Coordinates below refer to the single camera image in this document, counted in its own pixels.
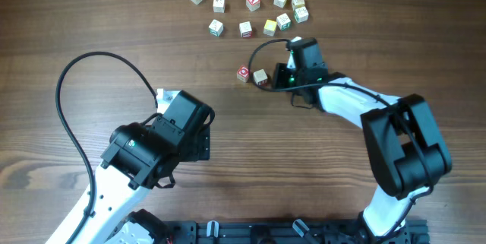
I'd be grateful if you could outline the white green E block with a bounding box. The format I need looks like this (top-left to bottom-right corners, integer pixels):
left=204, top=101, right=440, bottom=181
left=276, top=13, right=292, bottom=30

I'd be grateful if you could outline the white red H block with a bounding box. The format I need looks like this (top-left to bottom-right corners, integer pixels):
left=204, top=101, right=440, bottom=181
left=253, top=69, right=268, bottom=86

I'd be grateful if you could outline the yellow topped wooden block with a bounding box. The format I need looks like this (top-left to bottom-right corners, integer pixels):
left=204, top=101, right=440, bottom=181
left=263, top=19, right=277, bottom=36

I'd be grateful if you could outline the white red Y block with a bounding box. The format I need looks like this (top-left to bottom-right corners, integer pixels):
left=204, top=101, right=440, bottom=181
left=238, top=21, right=253, bottom=38

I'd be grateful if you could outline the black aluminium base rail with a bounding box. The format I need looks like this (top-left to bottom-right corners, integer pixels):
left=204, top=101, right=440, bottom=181
left=159, top=220, right=431, bottom=244

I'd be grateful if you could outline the white 8 number block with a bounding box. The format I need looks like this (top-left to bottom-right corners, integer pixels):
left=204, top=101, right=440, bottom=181
left=294, top=6, right=309, bottom=23

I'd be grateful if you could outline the cream yellow-sided block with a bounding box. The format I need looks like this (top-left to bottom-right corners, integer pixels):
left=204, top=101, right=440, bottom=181
left=292, top=0, right=305, bottom=11

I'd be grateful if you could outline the red Q letter block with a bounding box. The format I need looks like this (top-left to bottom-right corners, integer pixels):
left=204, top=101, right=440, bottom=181
left=236, top=65, right=251, bottom=83

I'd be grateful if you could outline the white green Z block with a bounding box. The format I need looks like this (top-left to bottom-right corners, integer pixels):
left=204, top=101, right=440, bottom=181
left=208, top=19, right=224, bottom=36

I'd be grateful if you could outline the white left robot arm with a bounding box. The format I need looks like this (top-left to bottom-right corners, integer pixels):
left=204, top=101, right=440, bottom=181
left=48, top=90, right=215, bottom=243

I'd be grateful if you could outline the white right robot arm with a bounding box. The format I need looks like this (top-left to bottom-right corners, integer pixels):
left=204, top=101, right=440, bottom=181
left=273, top=37, right=452, bottom=240

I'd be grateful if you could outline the red A letter block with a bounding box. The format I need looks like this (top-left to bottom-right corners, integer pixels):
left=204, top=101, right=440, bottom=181
left=246, top=0, right=260, bottom=11

